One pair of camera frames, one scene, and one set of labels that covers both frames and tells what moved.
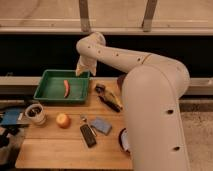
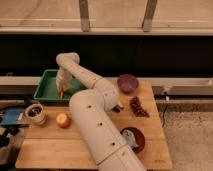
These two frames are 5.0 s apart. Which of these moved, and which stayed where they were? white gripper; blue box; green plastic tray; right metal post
Moved: white gripper
Stayed: blue box; green plastic tray; right metal post
